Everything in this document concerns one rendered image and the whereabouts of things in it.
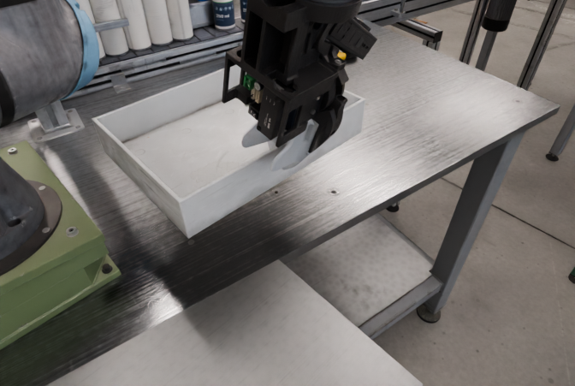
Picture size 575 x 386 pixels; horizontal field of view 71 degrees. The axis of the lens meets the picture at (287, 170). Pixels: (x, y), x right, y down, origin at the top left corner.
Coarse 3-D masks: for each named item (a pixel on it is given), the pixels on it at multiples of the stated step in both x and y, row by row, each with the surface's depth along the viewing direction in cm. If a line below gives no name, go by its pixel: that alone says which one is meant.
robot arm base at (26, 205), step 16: (0, 160) 44; (0, 176) 43; (16, 176) 46; (0, 192) 43; (16, 192) 45; (32, 192) 48; (0, 208) 43; (16, 208) 45; (32, 208) 46; (0, 224) 42; (16, 224) 45; (32, 224) 46; (0, 240) 42; (16, 240) 44; (0, 256) 43
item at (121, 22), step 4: (116, 20) 84; (120, 20) 84; (124, 20) 84; (92, 24) 82; (96, 24) 82; (100, 24) 82; (104, 24) 82; (108, 24) 83; (112, 24) 83; (116, 24) 84; (120, 24) 84; (124, 24) 85; (128, 24) 85; (96, 28) 82; (100, 28) 82; (104, 28) 83; (108, 28) 83; (112, 28) 84; (96, 32) 82
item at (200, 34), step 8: (240, 24) 104; (200, 32) 100; (208, 32) 101; (216, 32) 100; (224, 32) 100; (232, 32) 100; (192, 40) 96; (200, 40) 97; (152, 48) 93; (160, 48) 93; (168, 48) 93; (120, 56) 89; (128, 56) 89; (136, 56) 90; (104, 64) 87
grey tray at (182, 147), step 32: (160, 96) 53; (192, 96) 56; (352, 96) 52; (96, 128) 49; (128, 128) 52; (160, 128) 55; (192, 128) 55; (224, 128) 54; (352, 128) 52; (128, 160) 44; (160, 160) 49; (192, 160) 49; (224, 160) 49; (256, 160) 42; (160, 192) 40; (192, 192) 38; (224, 192) 41; (256, 192) 44; (192, 224) 39
